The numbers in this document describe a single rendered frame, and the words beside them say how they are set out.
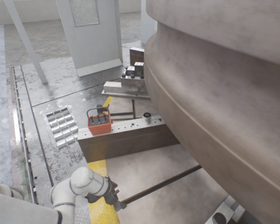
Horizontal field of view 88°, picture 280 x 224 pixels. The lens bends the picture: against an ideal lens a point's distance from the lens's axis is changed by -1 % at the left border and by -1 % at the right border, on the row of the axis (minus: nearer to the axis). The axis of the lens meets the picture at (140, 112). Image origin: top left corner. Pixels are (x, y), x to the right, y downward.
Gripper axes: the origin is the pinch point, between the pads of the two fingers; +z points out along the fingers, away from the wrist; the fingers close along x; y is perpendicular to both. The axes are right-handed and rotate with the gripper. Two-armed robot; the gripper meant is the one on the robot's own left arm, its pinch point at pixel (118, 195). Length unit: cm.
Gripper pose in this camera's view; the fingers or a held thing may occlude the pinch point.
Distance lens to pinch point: 97.5
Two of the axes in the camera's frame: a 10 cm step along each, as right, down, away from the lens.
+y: 7.8, -6.2, 1.1
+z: 4.0, 6.3, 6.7
